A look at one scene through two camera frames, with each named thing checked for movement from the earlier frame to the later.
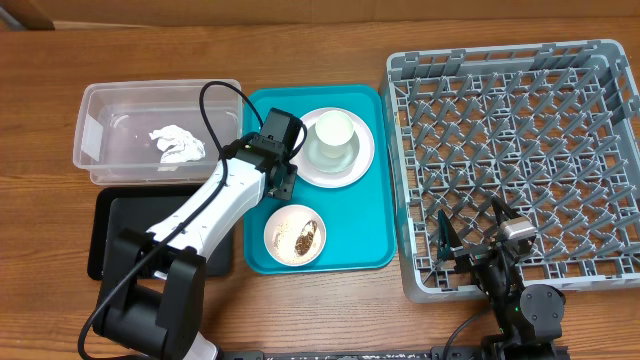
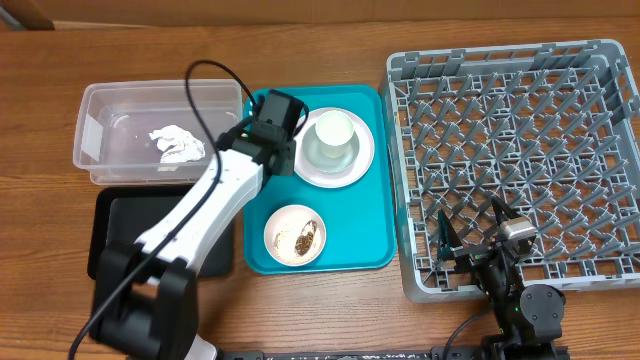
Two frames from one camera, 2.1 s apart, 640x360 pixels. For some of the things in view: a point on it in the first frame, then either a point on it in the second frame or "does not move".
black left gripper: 288,185 to 290,148
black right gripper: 480,251 does not move
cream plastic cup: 333,131 does not move
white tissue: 177,145 does not move
